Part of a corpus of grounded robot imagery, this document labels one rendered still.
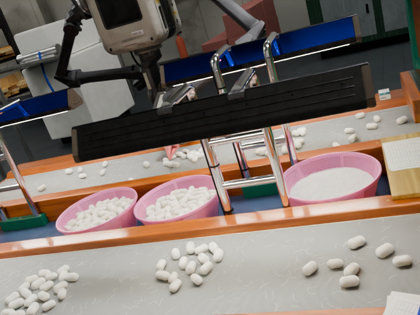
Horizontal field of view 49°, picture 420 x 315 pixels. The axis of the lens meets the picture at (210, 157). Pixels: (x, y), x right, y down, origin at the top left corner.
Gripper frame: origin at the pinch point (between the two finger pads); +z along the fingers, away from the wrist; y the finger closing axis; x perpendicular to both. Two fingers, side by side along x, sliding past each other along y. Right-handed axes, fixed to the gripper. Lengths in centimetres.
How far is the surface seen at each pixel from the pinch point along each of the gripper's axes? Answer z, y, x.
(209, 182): 21.0, 22.2, -14.9
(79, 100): -14.2, -23.3, -27.1
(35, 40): -266, -245, 142
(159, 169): 5.4, -3.2, -1.8
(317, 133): 0, 54, 3
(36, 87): -241, -275, 185
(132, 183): 14.9, -7.4, -12.5
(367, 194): 37, 68, -25
